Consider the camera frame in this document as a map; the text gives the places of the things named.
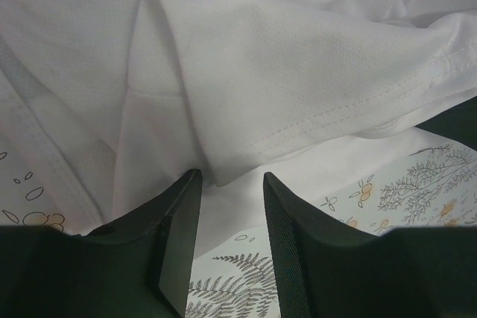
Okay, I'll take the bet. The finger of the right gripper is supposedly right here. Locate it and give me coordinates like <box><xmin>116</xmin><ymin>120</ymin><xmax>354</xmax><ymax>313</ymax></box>
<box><xmin>417</xmin><ymin>98</ymin><xmax>477</xmax><ymax>147</ymax></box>

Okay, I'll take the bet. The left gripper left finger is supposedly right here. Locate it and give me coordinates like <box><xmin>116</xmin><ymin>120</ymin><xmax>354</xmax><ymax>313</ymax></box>
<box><xmin>1</xmin><ymin>169</ymin><xmax>202</xmax><ymax>317</ymax></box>

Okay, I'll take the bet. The floral table cloth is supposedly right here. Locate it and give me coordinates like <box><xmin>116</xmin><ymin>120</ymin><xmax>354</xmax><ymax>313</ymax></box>
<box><xmin>0</xmin><ymin>127</ymin><xmax>477</xmax><ymax>318</ymax></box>

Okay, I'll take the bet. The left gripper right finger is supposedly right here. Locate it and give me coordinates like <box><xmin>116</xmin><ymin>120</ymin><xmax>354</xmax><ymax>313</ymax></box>
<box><xmin>263</xmin><ymin>173</ymin><xmax>476</xmax><ymax>317</ymax></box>

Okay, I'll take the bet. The white t shirt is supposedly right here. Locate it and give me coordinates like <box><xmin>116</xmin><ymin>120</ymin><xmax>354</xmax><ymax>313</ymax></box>
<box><xmin>1</xmin><ymin>0</ymin><xmax>476</xmax><ymax>233</ymax></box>

